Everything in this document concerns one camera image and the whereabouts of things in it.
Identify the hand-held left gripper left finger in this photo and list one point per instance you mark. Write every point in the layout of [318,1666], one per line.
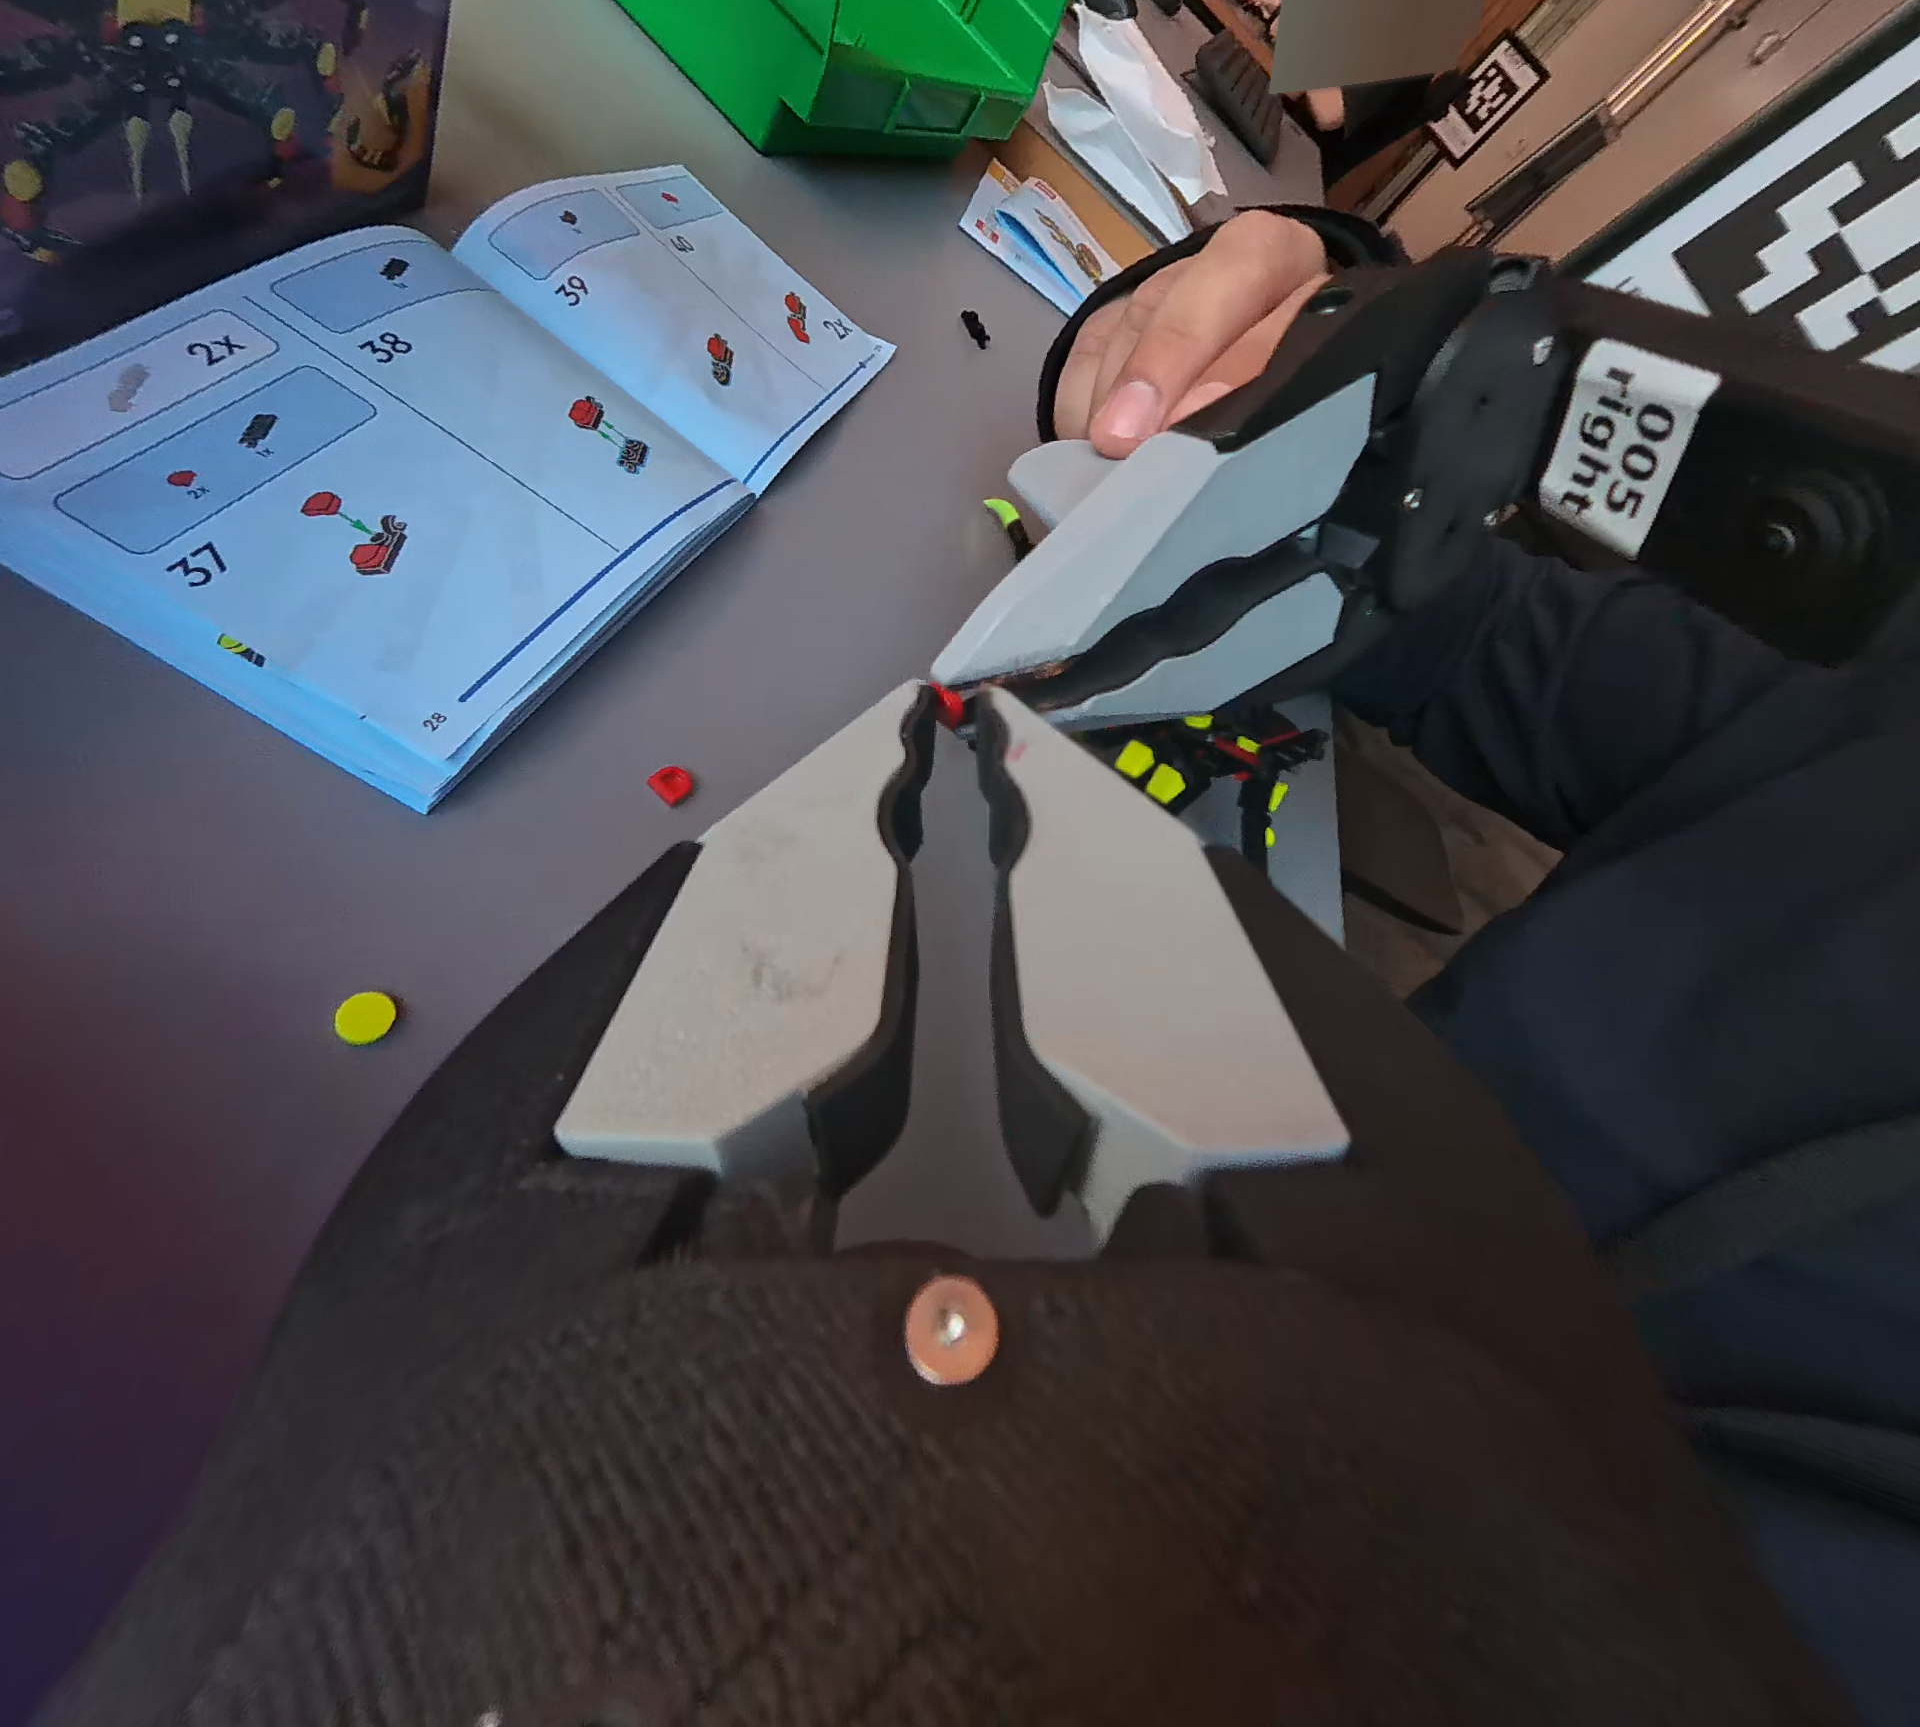
[750,949]

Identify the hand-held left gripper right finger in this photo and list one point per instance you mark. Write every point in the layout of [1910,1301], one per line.
[1156,993]

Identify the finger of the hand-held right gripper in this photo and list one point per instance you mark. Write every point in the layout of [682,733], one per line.
[1247,647]
[1156,543]

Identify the small red lego piece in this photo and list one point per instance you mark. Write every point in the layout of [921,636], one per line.
[949,708]

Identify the person's right forearm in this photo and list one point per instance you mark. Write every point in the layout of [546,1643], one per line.
[1576,693]

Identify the lime green lego piece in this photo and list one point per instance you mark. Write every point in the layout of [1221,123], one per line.
[1006,522]

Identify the red lego tile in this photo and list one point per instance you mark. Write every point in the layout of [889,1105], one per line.
[671,788]

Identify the small black lego piece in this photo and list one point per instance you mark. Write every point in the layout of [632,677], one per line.
[978,328]

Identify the round yellow lego tile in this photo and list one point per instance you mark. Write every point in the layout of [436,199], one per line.
[366,1015]

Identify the lego instruction booklet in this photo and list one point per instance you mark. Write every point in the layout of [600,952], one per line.
[452,468]

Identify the purple lego set box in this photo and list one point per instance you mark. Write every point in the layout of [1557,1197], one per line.
[193,33]

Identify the person's right hand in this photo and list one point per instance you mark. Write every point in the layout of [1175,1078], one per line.
[1186,316]

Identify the printed tag sign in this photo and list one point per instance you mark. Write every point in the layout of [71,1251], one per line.
[1488,94]

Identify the small paper leaflet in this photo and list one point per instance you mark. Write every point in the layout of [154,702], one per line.
[1044,236]

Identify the black keyboard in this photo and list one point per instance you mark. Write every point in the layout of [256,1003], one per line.
[1243,102]

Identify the clear plastic bag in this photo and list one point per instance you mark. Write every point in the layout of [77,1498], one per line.
[1140,107]

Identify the person's dark blue clothing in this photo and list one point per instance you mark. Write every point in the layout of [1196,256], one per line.
[1769,1083]

